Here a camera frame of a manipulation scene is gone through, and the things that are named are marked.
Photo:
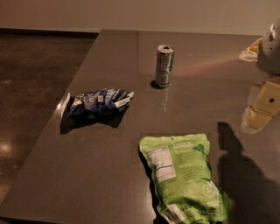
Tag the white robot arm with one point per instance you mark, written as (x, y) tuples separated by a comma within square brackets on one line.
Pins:
[(269, 53)]

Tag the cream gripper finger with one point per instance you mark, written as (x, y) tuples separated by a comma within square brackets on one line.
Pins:
[(250, 54), (253, 121)]

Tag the silver redbull can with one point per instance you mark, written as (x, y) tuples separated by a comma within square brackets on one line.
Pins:
[(165, 57)]

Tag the green rice chip bag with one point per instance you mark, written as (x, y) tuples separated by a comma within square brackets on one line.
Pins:
[(181, 176)]

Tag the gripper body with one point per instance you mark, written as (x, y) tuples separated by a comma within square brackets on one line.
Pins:
[(269, 55)]

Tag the blue crumpled chip bag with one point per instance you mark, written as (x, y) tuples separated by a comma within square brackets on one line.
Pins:
[(96, 104)]

